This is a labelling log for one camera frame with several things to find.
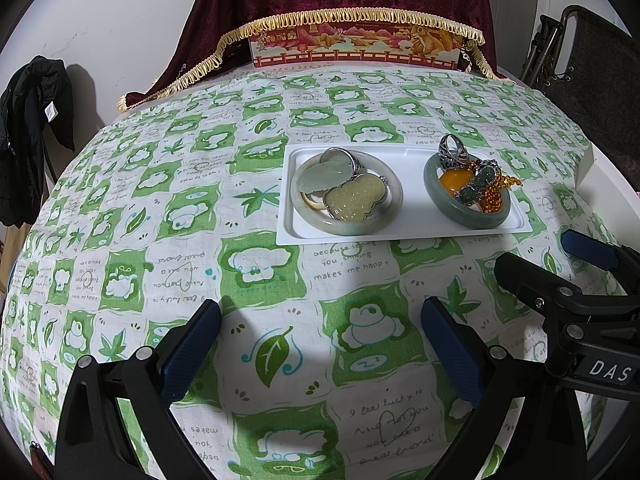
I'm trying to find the pale jade leaf pendant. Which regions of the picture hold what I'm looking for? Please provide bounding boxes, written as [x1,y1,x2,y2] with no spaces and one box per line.
[299,159,354,195]

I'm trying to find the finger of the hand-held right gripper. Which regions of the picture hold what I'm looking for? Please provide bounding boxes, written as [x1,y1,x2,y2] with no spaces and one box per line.
[494,252,588,313]
[560,229,640,293]

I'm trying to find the black hanging garment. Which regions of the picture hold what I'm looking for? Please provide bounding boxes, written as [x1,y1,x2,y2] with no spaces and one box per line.
[0,56,76,226]

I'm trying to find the filigree silver ring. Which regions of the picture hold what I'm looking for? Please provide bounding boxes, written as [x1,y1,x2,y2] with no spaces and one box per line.
[438,135,476,171]

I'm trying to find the red decorated box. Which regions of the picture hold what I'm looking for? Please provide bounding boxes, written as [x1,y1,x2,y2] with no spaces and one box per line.
[248,21,473,72]

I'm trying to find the green patterned tablecloth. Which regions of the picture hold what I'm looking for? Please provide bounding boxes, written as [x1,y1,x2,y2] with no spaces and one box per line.
[0,67,601,480]

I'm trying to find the amber pendant bead necklace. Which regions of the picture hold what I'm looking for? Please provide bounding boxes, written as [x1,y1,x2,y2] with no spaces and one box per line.
[439,160,523,213]

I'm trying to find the pale jade bangle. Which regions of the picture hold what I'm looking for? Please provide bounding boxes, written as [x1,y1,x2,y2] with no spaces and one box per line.
[299,154,403,235]

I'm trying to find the dark green jade bangle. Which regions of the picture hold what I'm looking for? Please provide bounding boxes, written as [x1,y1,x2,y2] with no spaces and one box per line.
[423,152,513,228]

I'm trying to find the silver green-stone bracelet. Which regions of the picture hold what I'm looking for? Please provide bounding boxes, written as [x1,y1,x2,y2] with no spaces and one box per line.
[457,159,503,205]

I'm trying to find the white plastic tray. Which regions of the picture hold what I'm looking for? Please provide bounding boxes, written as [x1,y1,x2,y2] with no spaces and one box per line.
[276,143,534,247]

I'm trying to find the yellow jade gourd pendant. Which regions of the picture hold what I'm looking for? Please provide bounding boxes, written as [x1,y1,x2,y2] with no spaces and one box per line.
[322,175,388,223]

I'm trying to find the black folding chair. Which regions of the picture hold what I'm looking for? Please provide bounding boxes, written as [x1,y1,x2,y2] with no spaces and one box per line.
[520,5,640,191]

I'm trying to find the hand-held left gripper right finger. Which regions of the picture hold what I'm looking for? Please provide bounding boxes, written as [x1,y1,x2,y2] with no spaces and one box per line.
[421,296,586,480]

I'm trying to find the plain silver ring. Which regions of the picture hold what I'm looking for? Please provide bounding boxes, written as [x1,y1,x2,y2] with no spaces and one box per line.
[319,147,362,181]

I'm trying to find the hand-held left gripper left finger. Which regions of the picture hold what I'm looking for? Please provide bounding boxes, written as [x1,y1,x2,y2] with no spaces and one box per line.
[56,299,223,480]

